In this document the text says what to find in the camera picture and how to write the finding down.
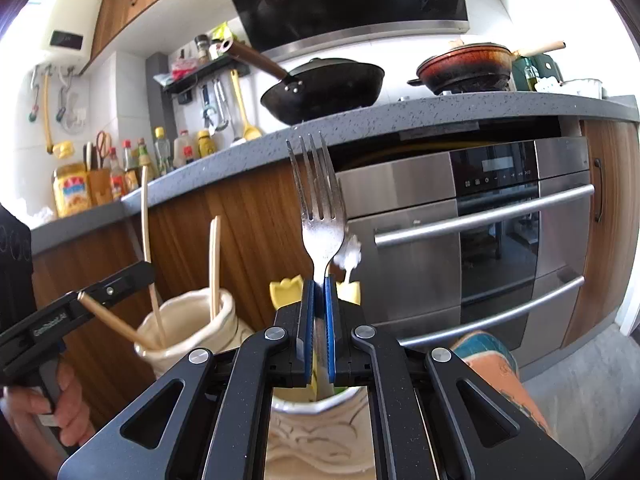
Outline yellow hanging ladle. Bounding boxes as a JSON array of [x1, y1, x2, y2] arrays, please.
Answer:
[[229, 69, 264, 142]]

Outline grey speckled countertop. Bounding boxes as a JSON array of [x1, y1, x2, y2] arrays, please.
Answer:
[[27, 91, 640, 253]]

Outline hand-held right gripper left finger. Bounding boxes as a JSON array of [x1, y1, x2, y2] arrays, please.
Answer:
[[57, 280, 317, 480]]

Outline wooden chopstick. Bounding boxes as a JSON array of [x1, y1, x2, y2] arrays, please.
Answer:
[[208, 219, 217, 321], [141, 166, 164, 348], [79, 292, 149, 351]]

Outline silver fork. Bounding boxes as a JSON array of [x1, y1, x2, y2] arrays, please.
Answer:
[[286, 132, 348, 401]]

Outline wooden wall cabinet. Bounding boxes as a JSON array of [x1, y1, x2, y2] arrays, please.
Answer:
[[80, 0, 223, 73]]

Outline black wall shelf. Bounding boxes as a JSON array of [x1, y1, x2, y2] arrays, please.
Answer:
[[161, 55, 252, 106]]

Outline yellow gas hose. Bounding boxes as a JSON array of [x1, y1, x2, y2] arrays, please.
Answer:
[[44, 67, 57, 155]]

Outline wooden knife block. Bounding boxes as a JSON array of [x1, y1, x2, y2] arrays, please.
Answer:
[[82, 142, 113, 207]]

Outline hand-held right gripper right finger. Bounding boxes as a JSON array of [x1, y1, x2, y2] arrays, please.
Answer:
[[323, 276, 586, 480]]

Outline steel hanging utensil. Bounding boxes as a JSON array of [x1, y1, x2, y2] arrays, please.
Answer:
[[200, 80, 232, 133]]

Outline printed quilted tablecloth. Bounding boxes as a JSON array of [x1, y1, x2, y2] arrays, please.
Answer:
[[447, 329, 552, 438]]

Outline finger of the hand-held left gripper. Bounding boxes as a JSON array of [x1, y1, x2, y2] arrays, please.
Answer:
[[77, 260, 157, 308]]

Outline wooden base cabinet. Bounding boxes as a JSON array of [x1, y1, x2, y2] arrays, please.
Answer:
[[30, 160, 346, 411], [562, 117, 640, 351]]

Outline black glass range hood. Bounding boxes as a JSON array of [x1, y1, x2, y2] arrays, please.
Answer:
[[214, 0, 472, 58]]

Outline green glass bottle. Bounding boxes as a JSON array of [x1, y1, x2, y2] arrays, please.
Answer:
[[512, 57, 540, 92]]

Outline reddish brown lidded pot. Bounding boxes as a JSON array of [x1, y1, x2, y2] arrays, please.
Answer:
[[407, 42, 516, 96]]

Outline person's left hand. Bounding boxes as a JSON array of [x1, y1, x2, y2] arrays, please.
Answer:
[[2, 364, 97, 457]]

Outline black wok with wooden handle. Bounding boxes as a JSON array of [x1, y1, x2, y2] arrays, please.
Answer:
[[220, 39, 387, 126]]

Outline red label bottle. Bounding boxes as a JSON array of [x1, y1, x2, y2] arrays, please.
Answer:
[[172, 130, 195, 168]]

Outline large white ceramic utensil holder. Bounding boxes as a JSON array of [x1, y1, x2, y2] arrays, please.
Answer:
[[134, 287, 256, 378]]

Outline small floral ceramic utensil holder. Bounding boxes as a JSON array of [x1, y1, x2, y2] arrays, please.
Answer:
[[264, 385, 376, 476]]

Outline black cabinet handle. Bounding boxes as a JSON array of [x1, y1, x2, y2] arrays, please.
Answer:
[[594, 157, 605, 224]]

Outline white water heater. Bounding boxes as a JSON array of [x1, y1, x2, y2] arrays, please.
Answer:
[[41, 0, 105, 68]]

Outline stainless steel oven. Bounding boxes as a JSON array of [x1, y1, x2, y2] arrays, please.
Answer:
[[334, 136, 597, 368]]

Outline large yellow jar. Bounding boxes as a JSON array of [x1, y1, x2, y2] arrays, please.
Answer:
[[52, 162, 94, 218]]

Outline clear yellow-capped oil bottle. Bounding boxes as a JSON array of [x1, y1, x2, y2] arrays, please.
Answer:
[[153, 126, 174, 177]]

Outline pan with wooden handle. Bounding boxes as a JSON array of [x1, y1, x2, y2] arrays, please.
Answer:
[[515, 40, 567, 59]]

